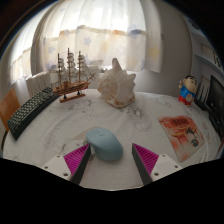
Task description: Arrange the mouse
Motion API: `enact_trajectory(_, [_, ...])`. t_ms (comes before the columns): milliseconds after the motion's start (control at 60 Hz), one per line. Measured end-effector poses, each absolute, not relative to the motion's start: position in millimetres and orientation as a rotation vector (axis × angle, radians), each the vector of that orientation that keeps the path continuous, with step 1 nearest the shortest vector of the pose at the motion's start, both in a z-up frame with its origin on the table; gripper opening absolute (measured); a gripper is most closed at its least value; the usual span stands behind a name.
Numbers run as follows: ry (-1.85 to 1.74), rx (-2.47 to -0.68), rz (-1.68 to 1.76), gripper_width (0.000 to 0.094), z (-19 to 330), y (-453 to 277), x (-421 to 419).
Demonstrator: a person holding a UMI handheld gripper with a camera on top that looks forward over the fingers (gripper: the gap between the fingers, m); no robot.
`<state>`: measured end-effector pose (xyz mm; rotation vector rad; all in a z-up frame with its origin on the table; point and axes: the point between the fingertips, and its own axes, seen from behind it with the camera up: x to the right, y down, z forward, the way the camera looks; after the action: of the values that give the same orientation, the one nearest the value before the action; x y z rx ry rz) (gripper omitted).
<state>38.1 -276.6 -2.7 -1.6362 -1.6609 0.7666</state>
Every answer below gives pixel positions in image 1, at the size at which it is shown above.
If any white star-print curtain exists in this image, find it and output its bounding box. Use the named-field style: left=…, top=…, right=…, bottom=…
left=9, top=0, right=165, bottom=85

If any black monitor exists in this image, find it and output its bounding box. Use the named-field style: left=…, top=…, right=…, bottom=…
left=205, top=74, right=224, bottom=135

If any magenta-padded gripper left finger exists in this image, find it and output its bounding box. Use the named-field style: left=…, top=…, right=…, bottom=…
left=41, top=143, right=92, bottom=186

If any black computer keyboard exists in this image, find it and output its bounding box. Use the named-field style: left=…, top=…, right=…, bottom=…
left=7, top=86, right=61, bottom=141

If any cartoon boy figurine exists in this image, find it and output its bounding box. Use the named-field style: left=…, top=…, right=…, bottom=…
left=177, top=74, right=199, bottom=107

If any light blue computer mouse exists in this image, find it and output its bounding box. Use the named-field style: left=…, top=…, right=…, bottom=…
left=85, top=127, right=125, bottom=162

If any wooden sailing ship model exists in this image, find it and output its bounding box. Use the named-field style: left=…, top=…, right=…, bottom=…
left=51, top=47, right=97, bottom=104

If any orange wooden chair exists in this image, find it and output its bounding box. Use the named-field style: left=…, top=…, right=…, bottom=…
left=0, top=88, right=21, bottom=132

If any black router with antennas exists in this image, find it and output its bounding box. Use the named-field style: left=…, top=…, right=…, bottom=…
left=194, top=75, right=211, bottom=112

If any large white conch shell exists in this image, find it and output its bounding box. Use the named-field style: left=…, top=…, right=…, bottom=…
left=96, top=57, right=137, bottom=109

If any white shelf unit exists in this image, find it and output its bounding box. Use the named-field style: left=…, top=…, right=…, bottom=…
left=185, top=18, right=224, bottom=78

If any white printed tablecloth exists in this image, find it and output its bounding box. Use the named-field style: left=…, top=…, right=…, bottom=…
left=1, top=87, right=223, bottom=192

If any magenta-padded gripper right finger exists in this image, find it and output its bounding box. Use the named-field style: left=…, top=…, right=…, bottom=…
left=131, top=142, right=184, bottom=186

